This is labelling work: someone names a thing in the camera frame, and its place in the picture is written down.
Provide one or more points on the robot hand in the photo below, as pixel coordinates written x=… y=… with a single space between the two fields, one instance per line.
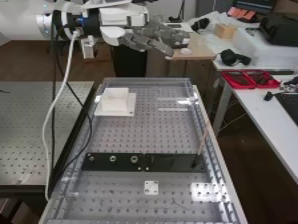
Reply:
x=127 y=28

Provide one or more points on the black plate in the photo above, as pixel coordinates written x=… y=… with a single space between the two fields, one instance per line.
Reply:
x=173 y=162

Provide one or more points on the black keyboard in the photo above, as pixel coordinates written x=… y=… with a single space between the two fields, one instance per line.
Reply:
x=288 y=106

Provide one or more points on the wooden block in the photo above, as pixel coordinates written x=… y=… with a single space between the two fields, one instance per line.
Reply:
x=225 y=31

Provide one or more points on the black bag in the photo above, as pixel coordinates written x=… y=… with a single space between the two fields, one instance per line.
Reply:
x=280 y=30

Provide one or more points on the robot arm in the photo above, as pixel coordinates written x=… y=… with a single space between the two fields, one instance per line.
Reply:
x=46 y=20

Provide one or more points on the white desk with headphones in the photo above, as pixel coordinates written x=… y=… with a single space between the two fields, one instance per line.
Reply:
x=266 y=60

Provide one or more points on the small black object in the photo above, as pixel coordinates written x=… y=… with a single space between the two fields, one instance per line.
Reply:
x=267 y=96

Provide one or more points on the black headphones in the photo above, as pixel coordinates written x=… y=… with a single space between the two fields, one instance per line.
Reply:
x=233 y=57

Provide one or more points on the clear box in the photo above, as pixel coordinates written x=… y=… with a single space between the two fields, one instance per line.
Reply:
x=146 y=140

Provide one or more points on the small silver square plate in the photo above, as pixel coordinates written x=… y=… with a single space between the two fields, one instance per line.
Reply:
x=150 y=188

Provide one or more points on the thin stick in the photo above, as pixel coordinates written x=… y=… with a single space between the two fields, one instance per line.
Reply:
x=199 y=146

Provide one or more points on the small white box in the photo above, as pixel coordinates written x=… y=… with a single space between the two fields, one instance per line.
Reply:
x=115 y=100

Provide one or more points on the red tray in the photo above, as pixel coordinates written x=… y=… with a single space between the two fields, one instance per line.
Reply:
x=247 y=80

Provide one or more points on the wooden desk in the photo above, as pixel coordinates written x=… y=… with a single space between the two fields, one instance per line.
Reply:
x=194 y=63

